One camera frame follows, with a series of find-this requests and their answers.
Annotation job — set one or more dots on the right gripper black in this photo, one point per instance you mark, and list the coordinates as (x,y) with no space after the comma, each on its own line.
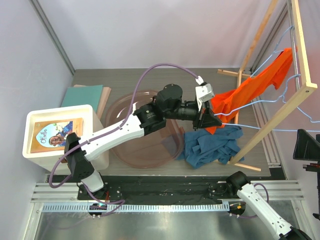
(309,158)

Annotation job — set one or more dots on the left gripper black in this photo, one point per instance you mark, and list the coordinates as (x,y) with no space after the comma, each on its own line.
(206,118)

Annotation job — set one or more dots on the orange t shirt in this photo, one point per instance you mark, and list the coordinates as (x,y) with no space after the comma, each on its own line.
(226,104)

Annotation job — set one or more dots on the blue t shirt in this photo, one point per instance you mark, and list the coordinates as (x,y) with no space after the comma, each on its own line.
(202,147)

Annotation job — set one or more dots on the light blue hanger orange shirt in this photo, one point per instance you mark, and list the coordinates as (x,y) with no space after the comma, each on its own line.
(275,51)

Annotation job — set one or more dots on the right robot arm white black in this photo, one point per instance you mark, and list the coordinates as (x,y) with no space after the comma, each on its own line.
(239,185)

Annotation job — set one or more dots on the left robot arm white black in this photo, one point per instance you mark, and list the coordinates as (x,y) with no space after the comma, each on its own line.
(149,118)

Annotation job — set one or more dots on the pink transparent plastic bin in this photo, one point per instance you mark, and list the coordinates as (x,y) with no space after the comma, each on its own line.
(153,150)

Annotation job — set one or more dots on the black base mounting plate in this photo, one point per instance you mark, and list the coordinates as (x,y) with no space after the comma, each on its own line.
(160,190)

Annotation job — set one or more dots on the teal book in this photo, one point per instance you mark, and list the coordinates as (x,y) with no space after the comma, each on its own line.
(83,95)

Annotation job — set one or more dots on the Othello book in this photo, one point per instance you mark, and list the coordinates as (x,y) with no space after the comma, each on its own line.
(51,135)

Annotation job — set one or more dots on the white drawer box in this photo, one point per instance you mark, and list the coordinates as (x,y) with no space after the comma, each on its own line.
(47,160)

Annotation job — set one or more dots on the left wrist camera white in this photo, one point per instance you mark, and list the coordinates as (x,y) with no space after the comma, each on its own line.
(203,94)

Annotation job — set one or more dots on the white slotted cable duct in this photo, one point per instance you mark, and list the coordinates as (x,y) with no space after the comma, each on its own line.
(92,207)

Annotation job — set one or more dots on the aluminium frame rails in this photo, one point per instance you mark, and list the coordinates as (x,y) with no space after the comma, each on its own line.
(43,193)

